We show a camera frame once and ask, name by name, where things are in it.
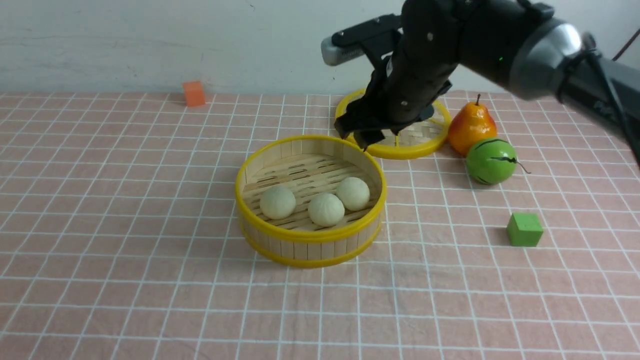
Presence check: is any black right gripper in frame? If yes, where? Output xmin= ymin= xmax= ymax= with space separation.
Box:
xmin=334 ymin=0 xmax=461 ymax=151

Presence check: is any white bun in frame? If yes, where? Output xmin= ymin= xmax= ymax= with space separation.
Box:
xmin=259 ymin=185 xmax=297 ymax=220
xmin=335 ymin=177 xmax=371 ymax=212
xmin=307 ymin=193 xmax=345 ymax=228

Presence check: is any white bun front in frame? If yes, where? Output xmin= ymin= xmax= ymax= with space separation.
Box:
xmin=307 ymin=193 xmax=345 ymax=228

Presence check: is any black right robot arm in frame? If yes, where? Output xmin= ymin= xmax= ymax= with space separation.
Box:
xmin=321 ymin=0 xmax=639 ymax=159

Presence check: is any bamboo steamer tray yellow rim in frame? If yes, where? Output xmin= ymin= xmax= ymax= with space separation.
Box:
xmin=235 ymin=135 xmax=387 ymax=268

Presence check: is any orange yellow toy pear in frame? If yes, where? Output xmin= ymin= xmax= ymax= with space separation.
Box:
xmin=446 ymin=93 xmax=498 ymax=157

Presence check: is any green toy watermelon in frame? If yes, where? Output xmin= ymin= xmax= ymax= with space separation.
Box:
xmin=465 ymin=137 xmax=531 ymax=186

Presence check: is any orange cube block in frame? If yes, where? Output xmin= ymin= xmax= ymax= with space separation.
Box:
xmin=182 ymin=80 xmax=206 ymax=107

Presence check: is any green cube block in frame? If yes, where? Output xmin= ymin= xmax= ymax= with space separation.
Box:
xmin=506 ymin=212 xmax=544 ymax=248

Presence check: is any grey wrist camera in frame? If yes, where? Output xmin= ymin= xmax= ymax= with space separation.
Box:
xmin=320 ymin=14 xmax=402 ymax=67

